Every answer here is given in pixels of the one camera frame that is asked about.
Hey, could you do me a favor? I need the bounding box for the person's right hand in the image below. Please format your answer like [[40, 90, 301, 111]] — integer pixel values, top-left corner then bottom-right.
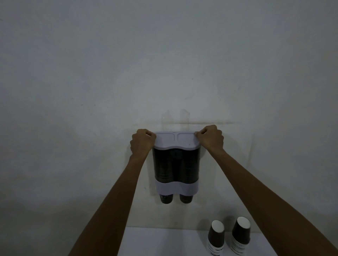
[[195, 125, 225, 154]]

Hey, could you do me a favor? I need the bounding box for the person's left hand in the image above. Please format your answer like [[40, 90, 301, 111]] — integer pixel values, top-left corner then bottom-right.
[[130, 129, 157, 159]]

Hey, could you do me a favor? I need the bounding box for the white cup dispenser lid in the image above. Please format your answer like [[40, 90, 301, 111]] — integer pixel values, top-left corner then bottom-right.
[[153, 132, 201, 151]]

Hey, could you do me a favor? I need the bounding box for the person's right forearm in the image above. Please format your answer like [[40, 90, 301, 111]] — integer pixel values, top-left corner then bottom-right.
[[208, 147, 338, 256]]

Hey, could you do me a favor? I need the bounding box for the person's left forearm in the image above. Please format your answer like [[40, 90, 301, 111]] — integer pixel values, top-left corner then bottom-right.
[[68, 154, 148, 256]]

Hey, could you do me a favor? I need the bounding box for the stack of cups inside dispenser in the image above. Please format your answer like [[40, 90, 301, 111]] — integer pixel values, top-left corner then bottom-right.
[[179, 150, 199, 204], [154, 149, 175, 205]]

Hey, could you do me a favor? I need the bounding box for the stack of brown paper cups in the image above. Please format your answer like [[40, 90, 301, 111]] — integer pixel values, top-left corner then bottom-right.
[[231, 216, 251, 256], [207, 220, 225, 256]]

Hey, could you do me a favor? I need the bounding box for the wall-mounted double cup dispenser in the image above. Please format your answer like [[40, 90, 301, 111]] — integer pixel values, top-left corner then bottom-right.
[[152, 132, 201, 197]]

